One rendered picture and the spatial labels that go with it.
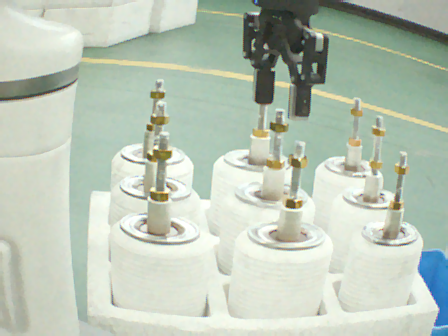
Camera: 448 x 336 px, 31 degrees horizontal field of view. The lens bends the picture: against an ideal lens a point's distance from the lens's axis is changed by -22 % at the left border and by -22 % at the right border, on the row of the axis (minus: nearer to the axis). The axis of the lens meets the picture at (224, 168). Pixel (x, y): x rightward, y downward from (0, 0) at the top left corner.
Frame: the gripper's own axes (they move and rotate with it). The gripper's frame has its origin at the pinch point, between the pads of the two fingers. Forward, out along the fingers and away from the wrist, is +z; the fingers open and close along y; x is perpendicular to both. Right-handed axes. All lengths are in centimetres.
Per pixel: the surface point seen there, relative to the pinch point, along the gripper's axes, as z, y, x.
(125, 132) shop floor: 35, -112, 33
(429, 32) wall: 30, -345, 357
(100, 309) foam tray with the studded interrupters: 17.2, 9.6, -23.7
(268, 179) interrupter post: 8.1, 0.5, -1.0
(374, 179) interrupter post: 7.4, 5.6, 10.2
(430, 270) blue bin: 26.6, -1.8, 34.2
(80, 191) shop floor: 35, -75, 7
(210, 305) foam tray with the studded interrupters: 17.3, 9.8, -11.5
